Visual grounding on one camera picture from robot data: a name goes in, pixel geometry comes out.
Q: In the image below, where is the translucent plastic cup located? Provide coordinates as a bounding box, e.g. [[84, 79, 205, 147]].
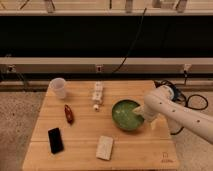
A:
[[49, 78, 67, 99]]

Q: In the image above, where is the beige sponge block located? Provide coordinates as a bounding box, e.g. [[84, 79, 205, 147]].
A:
[[96, 136, 114, 160]]

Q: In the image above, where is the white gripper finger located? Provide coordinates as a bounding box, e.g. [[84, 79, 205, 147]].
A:
[[132, 106, 143, 115]]

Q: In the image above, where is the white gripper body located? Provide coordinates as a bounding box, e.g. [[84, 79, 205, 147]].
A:
[[139, 104, 157, 122]]

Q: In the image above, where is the white tube with cap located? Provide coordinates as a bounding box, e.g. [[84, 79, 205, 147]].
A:
[[92, 81, 104, 111]]

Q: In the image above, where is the black hanging cable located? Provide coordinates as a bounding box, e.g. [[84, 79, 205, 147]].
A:
[[111, 7, 148, 74]]

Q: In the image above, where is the red brown chili pepper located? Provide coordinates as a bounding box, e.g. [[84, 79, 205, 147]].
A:
[[64, 104, 74, 124]]

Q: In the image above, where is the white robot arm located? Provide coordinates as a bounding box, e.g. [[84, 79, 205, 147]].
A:
[[133, 85, 213, 144]]

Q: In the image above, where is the black floor cable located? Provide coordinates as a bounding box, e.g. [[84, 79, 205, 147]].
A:
[[153, 79, 210, 136]]

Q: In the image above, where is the black smartphone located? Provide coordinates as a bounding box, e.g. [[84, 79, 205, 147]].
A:
[[48, 128, 64, 154]]

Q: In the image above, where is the green ceramic bowl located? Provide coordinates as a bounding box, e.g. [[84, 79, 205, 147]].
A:
[[112, 99, 144, 131]]

